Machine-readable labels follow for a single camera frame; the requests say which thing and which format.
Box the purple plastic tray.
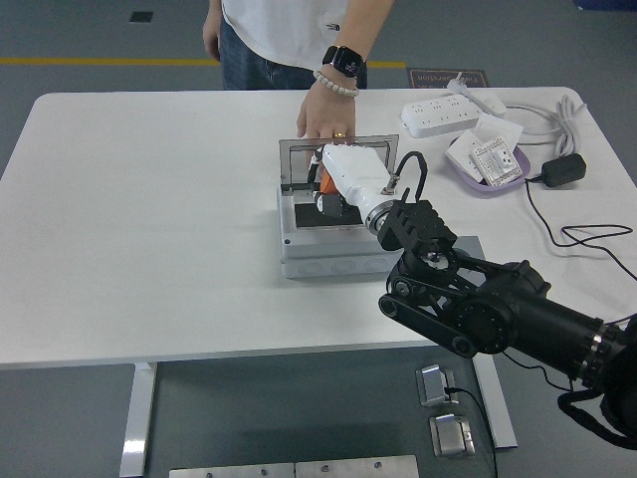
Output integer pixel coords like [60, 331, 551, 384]
[446, 136, 531, 193]

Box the person's left hand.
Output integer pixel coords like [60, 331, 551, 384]
[297, 82, 360, 146]

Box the person's right hand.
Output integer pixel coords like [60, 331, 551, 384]
[202, 5, 224, 63]

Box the white power strip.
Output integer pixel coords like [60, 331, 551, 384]
[400, 94, 483, 139]

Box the white table leg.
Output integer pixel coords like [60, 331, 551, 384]
[472, 354, 519, 452]
[118, 361, 158, 478]

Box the grey battery holder block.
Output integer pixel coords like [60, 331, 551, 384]
[450, 235, 487, 265]

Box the white square socket panel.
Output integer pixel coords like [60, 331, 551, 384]
[472, 118, 525, 150]

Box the person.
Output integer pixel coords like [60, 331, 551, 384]
[218, 0, 384, 92]

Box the transparent hinged box lid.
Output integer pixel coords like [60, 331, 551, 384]
[277, 132, 401, 189]

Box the white plug with adapter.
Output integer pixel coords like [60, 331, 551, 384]
[446, 73, 508, 117]

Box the white power strip cable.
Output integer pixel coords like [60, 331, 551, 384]
[502, 94, 588, 158]

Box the black power adapter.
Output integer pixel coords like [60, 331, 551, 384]
[540, 152, 587, 189]

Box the grey plastic junction box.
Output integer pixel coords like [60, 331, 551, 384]
[277, 182, 402, 282]

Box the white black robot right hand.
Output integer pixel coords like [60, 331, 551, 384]
[307, 141, 399, 223]

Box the metal floor plate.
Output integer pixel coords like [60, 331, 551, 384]
[294, 454, 419, 478]
[168, 462, 296, 478]

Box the black floor socket cable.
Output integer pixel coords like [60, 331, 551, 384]
[445, 385, 499, 478]

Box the dark printed floor sign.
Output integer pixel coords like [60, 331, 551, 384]
[408, 68, 489, 90]

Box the silver floor socket box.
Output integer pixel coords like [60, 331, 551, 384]
[415, 366, 462, 408]
[428, 412, 477, 459]

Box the black smartwatch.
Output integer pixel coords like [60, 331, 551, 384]
[321, 44, 367, 79]

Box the thin black adapter cord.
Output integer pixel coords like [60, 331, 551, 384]
[525, 174, 637, 285]

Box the white bead bracelet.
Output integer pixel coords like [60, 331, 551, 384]
[313, 69, 360, 99]

